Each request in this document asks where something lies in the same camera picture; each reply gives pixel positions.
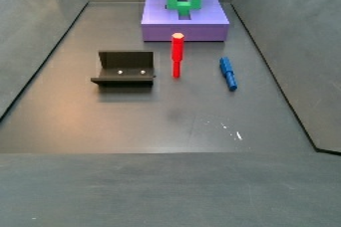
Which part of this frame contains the black angle fixture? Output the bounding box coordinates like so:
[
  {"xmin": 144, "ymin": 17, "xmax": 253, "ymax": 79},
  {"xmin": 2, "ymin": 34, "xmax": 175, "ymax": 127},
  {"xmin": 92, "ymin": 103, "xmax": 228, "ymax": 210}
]
[{"xmin": 90, "ymin": 51, "xmax": 155, "ymax": 86}]

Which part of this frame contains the blue peg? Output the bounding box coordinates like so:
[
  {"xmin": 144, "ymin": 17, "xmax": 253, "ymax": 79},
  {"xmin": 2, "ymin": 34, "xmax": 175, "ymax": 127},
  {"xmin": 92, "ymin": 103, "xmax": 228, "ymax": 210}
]
[{"xmin": 219, "ymin": 57, "xmax": 236, "ymax": 92}]

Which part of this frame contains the red peg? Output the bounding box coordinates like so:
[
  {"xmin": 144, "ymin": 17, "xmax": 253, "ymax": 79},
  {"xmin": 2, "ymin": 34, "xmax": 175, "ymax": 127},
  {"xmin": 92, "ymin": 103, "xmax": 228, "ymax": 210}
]
[{"xmin": 171, "ymin": 33, "xmax": 183, "ymax": 78}]

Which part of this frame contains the purple base block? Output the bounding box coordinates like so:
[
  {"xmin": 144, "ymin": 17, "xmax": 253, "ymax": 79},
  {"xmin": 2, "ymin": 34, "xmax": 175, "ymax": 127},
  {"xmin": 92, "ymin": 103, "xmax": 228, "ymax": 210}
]
[{"xmin": 141, "ymin": 0, "xmax": 228, "ymax": 42}]

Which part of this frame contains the green U-shaped block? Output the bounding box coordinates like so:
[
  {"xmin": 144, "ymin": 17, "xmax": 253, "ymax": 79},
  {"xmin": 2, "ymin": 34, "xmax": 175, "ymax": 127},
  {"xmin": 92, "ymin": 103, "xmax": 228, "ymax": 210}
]
[{"xmin": 167, "ymin": 0, "xmax": 200, "ymax": 16}]

